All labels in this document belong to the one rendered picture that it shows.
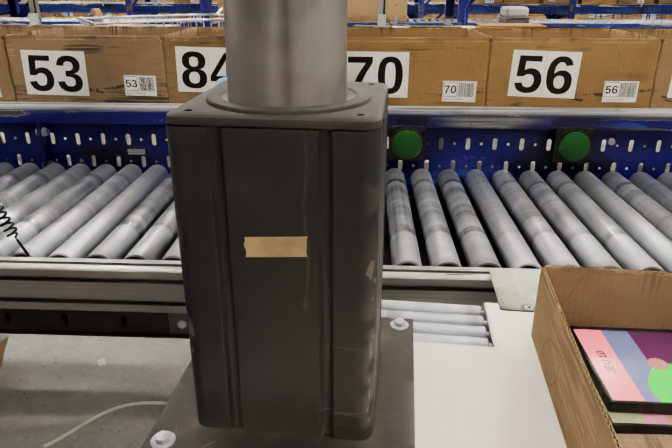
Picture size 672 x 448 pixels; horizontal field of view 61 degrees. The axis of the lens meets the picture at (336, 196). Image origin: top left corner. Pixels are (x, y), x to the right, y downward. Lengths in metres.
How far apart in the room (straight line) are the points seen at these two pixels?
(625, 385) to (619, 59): 0.97
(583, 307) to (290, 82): 0.48
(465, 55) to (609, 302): 0.79
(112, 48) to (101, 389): 1.04
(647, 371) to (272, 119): 0.48
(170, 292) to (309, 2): 0.61
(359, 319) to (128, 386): 1.50
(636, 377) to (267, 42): 0.51
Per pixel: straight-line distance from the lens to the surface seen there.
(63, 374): 2.08
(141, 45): 1.49
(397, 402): 0.64
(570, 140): 1.43
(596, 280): 0.77
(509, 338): 0.78
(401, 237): 1.01
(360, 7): 5.66
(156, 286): 0.96
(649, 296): 0.80
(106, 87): 1.54
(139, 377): 1.98
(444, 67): 1.41
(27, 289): 1.06
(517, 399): 0.68
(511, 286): 0.89
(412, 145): 1.36
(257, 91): 0.47
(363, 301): 0.50
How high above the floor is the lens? 1.18
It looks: 21 degrees down
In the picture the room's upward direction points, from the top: straight up
